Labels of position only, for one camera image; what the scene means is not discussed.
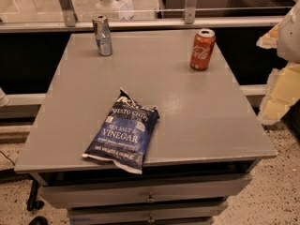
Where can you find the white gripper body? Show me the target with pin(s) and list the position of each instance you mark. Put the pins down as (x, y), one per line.
(291, 37)

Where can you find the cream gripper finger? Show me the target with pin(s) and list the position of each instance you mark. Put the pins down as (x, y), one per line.
(282, 92)
(269, 40)

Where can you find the red coca-cola can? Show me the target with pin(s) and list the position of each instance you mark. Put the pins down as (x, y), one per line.
(203, 46)

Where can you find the silver blue soda can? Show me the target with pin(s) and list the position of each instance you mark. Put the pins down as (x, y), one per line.
(103, 35)

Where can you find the blue potato chip bag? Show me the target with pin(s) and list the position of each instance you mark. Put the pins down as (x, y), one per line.
(124, 135)

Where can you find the grey drawer cabinet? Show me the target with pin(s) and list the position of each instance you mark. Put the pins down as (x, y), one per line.
(204, 146)

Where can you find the upper drawer knob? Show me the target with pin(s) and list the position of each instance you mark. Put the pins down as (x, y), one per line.
(150, 198)

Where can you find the drawer knob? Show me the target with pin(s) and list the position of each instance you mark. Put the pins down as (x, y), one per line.
(150, 198)
(150, 219)

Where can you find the lower drawer knob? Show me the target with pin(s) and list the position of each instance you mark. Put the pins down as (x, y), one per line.
(150, 219)

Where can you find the black caster wheel leg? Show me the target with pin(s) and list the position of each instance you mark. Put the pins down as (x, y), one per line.
(33, 203)

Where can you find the right metal bracket post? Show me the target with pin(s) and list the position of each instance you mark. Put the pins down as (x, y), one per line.
(190, 11)

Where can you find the metal bracket post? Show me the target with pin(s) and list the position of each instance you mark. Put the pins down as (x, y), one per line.
(190, 11)
(69, 15)

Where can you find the horizontal metal rail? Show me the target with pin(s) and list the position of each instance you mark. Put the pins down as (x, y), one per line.
(159, 24)

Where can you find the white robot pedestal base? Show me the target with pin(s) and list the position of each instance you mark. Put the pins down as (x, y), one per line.
(116, 9)

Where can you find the left metal bracket post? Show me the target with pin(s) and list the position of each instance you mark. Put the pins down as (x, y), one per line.
(69, 15)

